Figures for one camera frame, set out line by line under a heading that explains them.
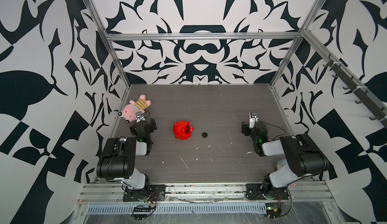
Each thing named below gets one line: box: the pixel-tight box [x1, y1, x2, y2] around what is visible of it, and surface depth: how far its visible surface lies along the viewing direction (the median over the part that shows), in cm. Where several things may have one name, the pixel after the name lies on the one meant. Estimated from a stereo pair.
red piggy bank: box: [172, 120, 195, 141], surface depth 88 cm
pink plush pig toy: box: [117, 94, 152, 125], surface depth 102 cm
